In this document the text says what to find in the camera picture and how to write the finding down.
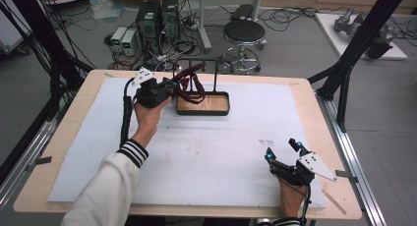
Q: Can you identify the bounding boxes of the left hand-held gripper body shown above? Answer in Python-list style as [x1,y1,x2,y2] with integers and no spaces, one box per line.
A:
[131,67,174,109]

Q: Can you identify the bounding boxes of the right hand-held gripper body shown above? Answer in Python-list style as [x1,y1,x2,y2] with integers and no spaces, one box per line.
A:
[268,150,338,187]

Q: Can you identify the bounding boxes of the plain burgundy bow tie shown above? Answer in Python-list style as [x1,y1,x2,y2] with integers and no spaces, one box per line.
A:
[172,62,208,105]

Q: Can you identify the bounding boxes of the black rack with wooden base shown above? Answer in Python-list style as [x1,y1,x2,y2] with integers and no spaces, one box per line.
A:
[172,58,235,117]

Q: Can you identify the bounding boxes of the person's left hand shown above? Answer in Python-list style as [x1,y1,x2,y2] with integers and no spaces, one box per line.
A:
[132,96,173,148]

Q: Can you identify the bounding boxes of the person's right hand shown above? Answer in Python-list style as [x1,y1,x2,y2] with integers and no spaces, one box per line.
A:
[277,177,307,219]

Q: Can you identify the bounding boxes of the thin wooden stick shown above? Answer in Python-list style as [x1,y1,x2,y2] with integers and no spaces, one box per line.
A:
[321,189,347,216]

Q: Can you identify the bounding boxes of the white power supply unit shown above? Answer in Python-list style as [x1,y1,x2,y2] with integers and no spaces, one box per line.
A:
[110,26,128,52]
[121,28,139,57]

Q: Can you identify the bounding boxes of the white foam mat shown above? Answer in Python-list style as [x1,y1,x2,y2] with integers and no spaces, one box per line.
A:
[47,77,328,210]

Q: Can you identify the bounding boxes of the white desk leg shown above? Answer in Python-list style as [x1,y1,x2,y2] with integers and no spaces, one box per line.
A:
[196,0,213,53]
[250,0,265,23]

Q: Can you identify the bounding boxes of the black computer tower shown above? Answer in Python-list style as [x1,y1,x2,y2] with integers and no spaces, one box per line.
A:
[135,0,162,55]
[160,0,181,42]

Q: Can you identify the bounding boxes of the black round stool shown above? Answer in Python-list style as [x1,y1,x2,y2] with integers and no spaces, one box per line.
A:
[220,19,268,73]

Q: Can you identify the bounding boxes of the clear plastic bag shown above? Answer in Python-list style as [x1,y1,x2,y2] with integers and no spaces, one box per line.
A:
[89,0,126,21]

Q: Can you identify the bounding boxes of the black flat box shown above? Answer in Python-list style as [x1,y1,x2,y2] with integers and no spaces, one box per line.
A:
[230,3,255,23]

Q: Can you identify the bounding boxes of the white floor board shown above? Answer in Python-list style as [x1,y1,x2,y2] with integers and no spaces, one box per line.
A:
[314,12,409,62]

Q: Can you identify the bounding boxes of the white cabinet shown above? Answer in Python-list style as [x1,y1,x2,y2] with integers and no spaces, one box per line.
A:
[0,3,32,55]

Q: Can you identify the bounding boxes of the tangle of floor cables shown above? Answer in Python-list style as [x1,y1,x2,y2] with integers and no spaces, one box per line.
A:
[104,38,205,73]

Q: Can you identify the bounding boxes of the grey metal bracket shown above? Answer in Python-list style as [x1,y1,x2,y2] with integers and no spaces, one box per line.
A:
[25,155,53,173]
[334,169,358,185]

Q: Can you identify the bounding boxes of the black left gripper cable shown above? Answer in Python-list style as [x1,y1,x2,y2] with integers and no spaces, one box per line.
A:
[119,77,137,148]

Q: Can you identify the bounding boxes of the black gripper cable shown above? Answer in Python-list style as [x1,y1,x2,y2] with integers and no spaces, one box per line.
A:
[119,77,137,148]
[300,183,313,226]

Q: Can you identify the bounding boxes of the aluminium rail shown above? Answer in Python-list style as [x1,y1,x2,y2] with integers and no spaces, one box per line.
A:
[0,97,73,207]
[316,91,387,226]

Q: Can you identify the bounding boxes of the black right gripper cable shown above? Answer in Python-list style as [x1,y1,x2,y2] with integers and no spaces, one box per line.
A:
[300,183,313,226]

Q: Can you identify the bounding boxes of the black frame stand with cables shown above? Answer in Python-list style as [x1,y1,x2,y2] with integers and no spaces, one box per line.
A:
[0,0,96,122]

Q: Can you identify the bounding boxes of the black floor cables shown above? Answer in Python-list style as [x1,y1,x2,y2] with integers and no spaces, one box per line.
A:
[259,6,335,32]

